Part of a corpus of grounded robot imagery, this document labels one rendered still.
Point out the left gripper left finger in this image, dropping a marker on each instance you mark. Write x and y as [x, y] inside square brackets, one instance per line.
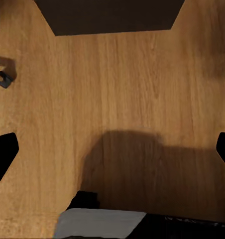
[8, 150]

